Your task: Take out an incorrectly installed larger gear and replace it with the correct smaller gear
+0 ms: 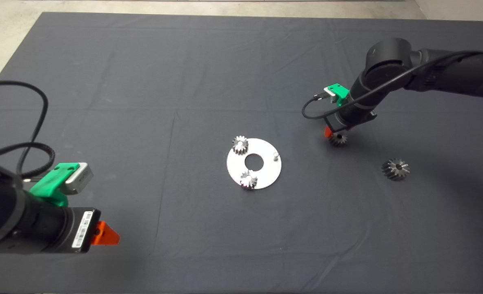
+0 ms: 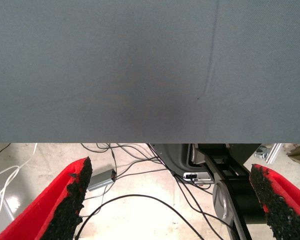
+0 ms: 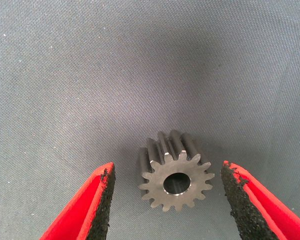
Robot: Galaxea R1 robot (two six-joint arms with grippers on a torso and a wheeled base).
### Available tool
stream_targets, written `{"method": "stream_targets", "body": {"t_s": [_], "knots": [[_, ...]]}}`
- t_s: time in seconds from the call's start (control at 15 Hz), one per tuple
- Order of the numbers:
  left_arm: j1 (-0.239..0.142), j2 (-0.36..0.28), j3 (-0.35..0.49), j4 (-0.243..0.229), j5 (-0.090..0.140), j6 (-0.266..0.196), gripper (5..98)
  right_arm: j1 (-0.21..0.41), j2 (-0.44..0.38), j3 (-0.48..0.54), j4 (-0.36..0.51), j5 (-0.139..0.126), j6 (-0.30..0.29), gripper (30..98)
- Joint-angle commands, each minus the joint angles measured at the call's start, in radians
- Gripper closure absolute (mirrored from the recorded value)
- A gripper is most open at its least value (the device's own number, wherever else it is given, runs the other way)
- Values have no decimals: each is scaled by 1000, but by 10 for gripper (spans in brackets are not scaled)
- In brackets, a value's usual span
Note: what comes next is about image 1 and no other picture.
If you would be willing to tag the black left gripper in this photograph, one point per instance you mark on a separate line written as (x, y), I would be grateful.
(61, 230)

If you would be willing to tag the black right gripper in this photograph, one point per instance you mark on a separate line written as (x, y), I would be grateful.
(353, 118)

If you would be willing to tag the small dark steel gear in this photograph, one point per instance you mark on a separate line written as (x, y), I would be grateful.
(339, 141)

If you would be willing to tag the large steel gear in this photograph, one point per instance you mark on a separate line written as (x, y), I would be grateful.
(395, 169)

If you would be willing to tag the round metal plate with hole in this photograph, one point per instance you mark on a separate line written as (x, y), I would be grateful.
(235, 167)

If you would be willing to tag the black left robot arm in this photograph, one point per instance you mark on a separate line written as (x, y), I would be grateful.
(0, 212)

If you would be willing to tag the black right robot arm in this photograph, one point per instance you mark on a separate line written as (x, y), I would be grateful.
(449, 73)

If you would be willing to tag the dark grey table cloth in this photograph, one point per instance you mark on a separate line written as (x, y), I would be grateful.
(143, 81)

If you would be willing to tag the silver right camera box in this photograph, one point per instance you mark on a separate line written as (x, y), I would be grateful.
(330, 95)

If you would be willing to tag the silver camera box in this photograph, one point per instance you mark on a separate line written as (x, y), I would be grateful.
(80, 181)
(330, 95)

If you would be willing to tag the green right camera mount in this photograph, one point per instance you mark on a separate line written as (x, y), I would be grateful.
(339, 90)

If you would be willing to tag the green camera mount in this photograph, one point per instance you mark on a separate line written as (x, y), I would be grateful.
(339, 90)
(47, 183)

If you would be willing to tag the silver left camera box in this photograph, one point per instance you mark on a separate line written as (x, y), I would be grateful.
(80, 181)

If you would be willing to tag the green left camera mount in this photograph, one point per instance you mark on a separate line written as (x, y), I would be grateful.
(47, 183)

